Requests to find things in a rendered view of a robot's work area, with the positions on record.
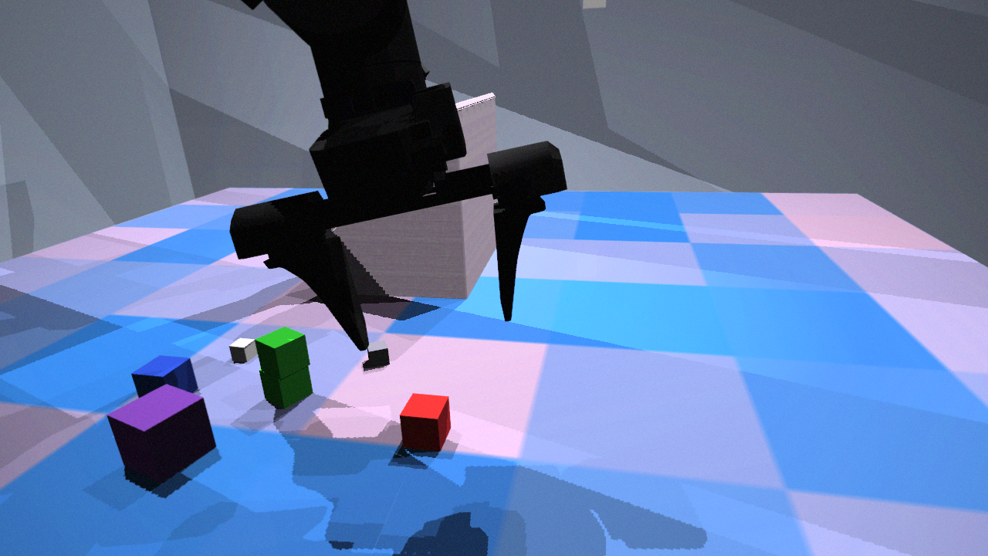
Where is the blue block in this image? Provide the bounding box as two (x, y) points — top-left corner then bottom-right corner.
(131, 355), (198, 398)

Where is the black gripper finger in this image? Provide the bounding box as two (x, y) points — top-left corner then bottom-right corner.
(493, 197), (546, 322)
(263, 236), (369, 351)

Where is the purple block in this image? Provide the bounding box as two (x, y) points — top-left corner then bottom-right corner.
(107, 384), (217, 484)

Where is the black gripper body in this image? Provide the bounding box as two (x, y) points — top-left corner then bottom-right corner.
(229, 62), (567, 259)

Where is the green block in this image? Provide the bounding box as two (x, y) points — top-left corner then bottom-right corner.
(259, 365), (313, 409)
(255, 327), (310, 379)

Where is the red block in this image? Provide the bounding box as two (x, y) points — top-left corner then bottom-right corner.
(400, 393), (451, 452)

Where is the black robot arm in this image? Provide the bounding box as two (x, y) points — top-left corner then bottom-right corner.
(241, 0), (467, 216)

